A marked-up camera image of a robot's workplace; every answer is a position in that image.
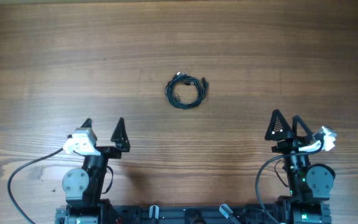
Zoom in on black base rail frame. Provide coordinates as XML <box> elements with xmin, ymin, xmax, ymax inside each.
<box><xmin>55</xmin><ymin>204</ymin><xmax>333</xmax><ymax>224</ymax></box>

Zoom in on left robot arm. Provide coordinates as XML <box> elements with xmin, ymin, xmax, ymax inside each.
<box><xmin>55</xmin><ymin>118</ymin><xmax>131</xmax><ymax>224</ymax></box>

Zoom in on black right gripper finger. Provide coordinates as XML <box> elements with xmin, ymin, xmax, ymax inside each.
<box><xmin>292</xmin><ymin>115</ymin><xmax>313</xmax><ymax>144</ymax></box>
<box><xmin>265</xmin><ymin>109</ymin><xmax>292</xmax><ymax>141</ymax></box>

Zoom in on right camera black cable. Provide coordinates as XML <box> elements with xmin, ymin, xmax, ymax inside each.
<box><xmin>255</xmin><ymin>139</ymin><xmax>324</xmax><ymax>224</ymax></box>

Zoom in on black cable bundle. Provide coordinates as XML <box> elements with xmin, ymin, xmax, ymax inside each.
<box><xmin>164</xmin><ymin>72</ymin><xmax>210</xmax><ymax>110</ymax></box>

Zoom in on camera black cable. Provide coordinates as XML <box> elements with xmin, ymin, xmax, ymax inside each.
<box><xmin>255</xmin><ymin>139</ymin><xmax>324</xmax><ymax>224</ymax></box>
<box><xmin>7</xmin><ymin>147</ymin><xmax>65</xmax><ymax>224</ymax></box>

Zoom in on left camera black cable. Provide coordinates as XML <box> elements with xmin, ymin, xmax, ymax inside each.
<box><xmin>7</xmin><ymin>147</ymin><xmax>65</xmax><ymax>224</ymax></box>

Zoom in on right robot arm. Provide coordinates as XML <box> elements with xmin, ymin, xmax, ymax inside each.
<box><xmin>261</xmin><ymin>109</ymin><xmax>337</xmax><ymax>223</ymax></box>

